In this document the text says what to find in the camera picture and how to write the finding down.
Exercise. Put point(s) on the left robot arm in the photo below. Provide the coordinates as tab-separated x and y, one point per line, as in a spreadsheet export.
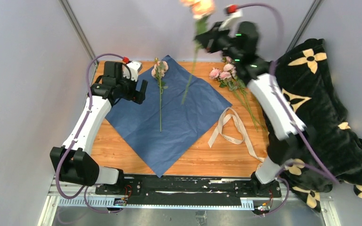
72	161

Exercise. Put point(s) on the aluminium frame rail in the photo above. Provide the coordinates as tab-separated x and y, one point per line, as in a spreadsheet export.
65	194

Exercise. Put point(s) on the blue wrapping paper sheet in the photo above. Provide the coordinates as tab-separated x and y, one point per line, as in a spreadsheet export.
190	107

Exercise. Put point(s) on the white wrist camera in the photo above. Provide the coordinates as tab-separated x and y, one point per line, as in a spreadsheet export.
132	70
233	13

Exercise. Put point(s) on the vertical frame post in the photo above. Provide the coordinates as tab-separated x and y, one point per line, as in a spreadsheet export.
66	6
315	5

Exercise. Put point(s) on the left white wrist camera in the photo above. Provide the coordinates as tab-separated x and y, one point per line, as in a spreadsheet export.
132	70

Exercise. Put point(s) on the left vertical frame post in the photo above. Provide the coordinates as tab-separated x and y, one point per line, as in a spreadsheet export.
66	6

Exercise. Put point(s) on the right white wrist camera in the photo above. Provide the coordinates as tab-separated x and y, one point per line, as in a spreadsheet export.
233	13

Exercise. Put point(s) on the black patterned plush blanket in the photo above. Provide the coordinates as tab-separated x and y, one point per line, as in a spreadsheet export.
304	78

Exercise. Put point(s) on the pink fake flower stem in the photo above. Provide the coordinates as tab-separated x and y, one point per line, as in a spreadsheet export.
158	72

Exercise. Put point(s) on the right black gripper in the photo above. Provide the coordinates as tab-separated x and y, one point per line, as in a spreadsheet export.
208	40

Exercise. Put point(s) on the right vertical frame post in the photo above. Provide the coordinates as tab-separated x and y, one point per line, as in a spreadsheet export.
315	5

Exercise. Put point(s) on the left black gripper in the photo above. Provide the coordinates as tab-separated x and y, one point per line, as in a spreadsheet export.
135	94

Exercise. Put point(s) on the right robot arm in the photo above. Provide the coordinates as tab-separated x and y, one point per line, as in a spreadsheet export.
258	76

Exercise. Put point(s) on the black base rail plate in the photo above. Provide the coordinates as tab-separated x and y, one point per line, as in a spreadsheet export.
189	191

